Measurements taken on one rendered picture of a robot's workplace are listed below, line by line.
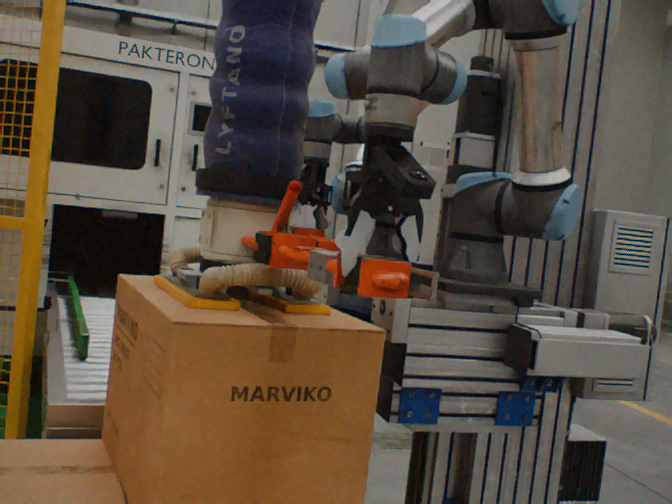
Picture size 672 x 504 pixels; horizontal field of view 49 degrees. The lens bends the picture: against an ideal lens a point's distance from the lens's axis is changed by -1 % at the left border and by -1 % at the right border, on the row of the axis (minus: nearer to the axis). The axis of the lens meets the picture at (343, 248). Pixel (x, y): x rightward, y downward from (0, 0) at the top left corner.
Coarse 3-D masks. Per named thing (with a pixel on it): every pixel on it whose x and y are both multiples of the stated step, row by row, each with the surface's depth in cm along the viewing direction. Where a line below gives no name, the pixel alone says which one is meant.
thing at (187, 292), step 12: (156, 276) 164; (168, 276) 161; (168, 288) 152; (180, 288) 148; (192, 288) 146; (180, 300) 142; (192, 300) 136; (204, 300) 137; (216, 300) 138; (228, 300) 139
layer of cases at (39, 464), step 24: (0, 456) 159; (24, 456) 161; (48, 456) 162; (72, 456) 164; (96, 456) 166; (0, 480) 146; (24, 480) 148; (48, 480) 149; (72, 480) 151; (96, 480) 152
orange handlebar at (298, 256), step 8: (248, 240) 144; (320, 240) 168; (328, 240) 178; (280, 248) 128; (288, 248) 126; (296, 248) 121; (304, 248) 121; (312, 248) 122; (320, 248) 126; (328, 248) 169; (336, 248) 169; (280, 256) 129; (288, 256) 124; (296, 256) 121; (304, 256) 118; (296, 264) 121; (304, 264) 120; (328, 264) 109; (376, 272) 97; (384, 272) 97; (392, 272) 98; (400, 272) 99; (376, 280) 97; (384, 280) 97; (392, 280) 97; (400, 280) 97; (408, 280) 100; (392, 288) 98; (400, 288) 98
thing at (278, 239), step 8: (256, 232) 134; (264, 232) 135; (272, 232) 136; (280, 232) 137; (256, 240) 134; (264, 240) 130; (272, 240) 129; (280, 240) 129; (288, 240) 129; (296, 240) 130; (304, 240) 131; (312, 240) 131; (256, 248) 136; (264, 248) 132; (272, 248) 128; (256, 256) 133; (264, 256) 129; (272, 256) 129; (272, 264) 129; (280, 264) 129; (288, 264) 130
